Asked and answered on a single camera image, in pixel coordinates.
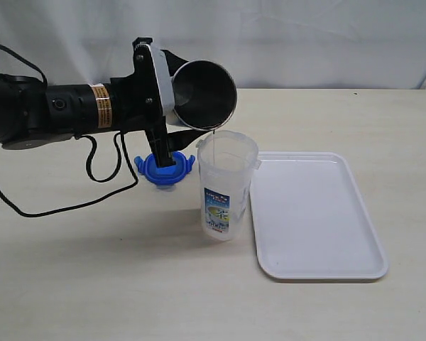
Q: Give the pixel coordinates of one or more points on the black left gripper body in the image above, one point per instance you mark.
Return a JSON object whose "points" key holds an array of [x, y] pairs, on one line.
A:
{"points": [[139, 105]]}

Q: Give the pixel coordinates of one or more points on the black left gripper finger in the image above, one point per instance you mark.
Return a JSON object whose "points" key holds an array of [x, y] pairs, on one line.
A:
{"points": [[179, 140], [176, 64]]}

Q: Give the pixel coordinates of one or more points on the blue plastic lid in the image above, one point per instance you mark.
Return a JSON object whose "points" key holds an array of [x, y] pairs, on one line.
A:
{"points": [[165, 176]]}

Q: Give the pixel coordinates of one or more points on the stainless steel cup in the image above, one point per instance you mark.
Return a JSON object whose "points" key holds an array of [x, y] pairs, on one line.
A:
{"points": [[205, 96]]}

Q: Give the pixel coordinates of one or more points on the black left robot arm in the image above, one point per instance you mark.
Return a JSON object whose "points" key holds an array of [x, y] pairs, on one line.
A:
{"points": [[34, 113]]}

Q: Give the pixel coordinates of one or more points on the clear plastic container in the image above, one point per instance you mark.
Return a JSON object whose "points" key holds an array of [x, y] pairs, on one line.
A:
{"points": [[227, 161]]}

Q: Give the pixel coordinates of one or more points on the white backdrop cloth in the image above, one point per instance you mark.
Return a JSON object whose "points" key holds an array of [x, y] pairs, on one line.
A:
{"points": [[263, 44]]}

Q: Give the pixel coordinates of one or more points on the white plastic tray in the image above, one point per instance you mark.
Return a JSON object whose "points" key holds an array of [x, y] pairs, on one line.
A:
{"points": [[310, 221]]}

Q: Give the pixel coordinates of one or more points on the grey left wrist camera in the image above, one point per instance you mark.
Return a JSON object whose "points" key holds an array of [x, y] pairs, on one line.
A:
{"points": [[163, 78]]}

